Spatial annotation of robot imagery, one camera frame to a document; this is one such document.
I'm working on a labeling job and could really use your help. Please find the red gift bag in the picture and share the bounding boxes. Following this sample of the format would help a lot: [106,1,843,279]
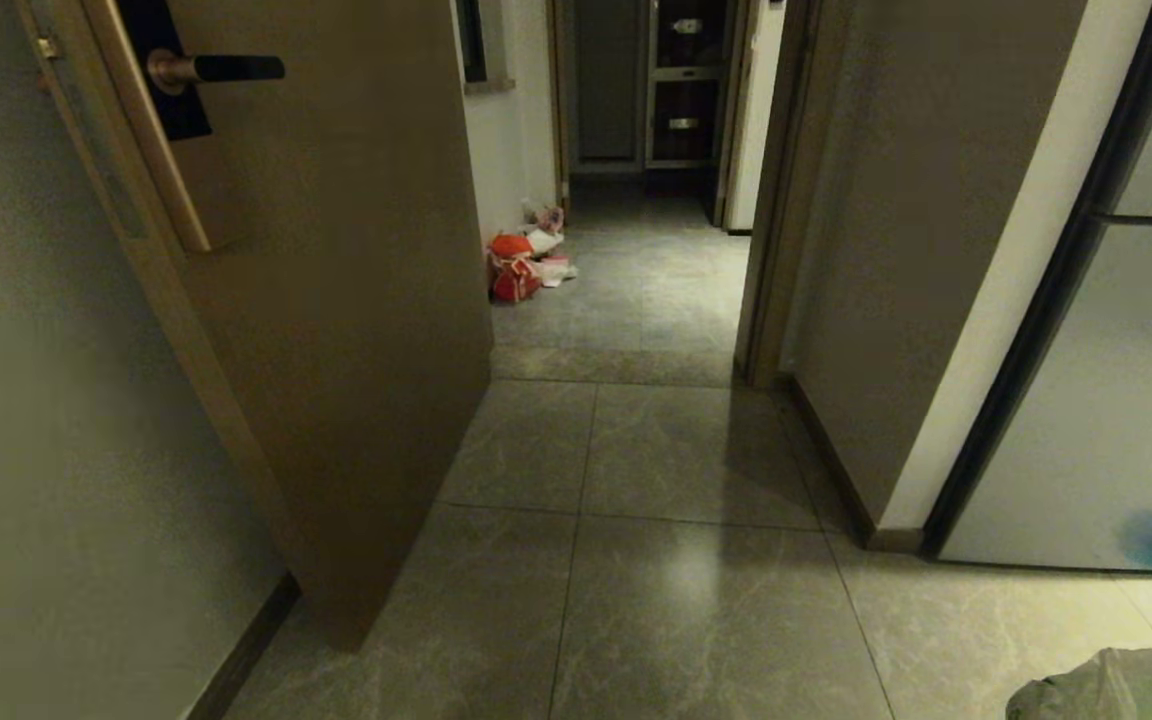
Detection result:
[488,234,543,304]

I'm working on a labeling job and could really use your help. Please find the translucent grey trash bag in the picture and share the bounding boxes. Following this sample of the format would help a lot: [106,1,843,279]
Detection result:
[1006,647,1152,720]

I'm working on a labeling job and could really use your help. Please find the brown wooden door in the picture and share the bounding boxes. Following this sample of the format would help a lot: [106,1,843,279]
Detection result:
[16,0,495,654]

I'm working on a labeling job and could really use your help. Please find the dark wooden cabinet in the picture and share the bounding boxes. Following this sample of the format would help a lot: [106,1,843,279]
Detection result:
[645,0,734,195]

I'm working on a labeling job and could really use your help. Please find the white door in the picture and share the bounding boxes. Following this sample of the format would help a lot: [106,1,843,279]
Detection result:
[722,0,789,236]

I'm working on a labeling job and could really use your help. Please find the white refrigerator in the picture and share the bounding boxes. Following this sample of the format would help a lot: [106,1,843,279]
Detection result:
[922,0,1152,575]

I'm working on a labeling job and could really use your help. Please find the black door handle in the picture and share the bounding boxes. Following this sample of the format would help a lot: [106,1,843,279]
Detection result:
[147,50,287,96]
[117,0,213,142]

